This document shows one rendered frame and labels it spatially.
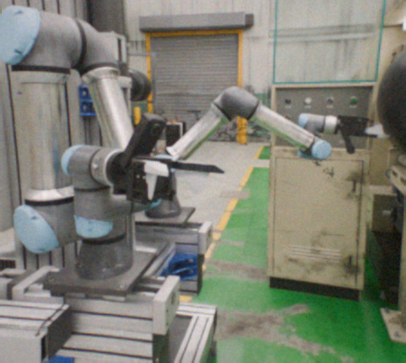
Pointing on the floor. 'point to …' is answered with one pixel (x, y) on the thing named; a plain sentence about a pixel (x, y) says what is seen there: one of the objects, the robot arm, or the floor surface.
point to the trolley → (141, 87)
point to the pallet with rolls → (173, 132)
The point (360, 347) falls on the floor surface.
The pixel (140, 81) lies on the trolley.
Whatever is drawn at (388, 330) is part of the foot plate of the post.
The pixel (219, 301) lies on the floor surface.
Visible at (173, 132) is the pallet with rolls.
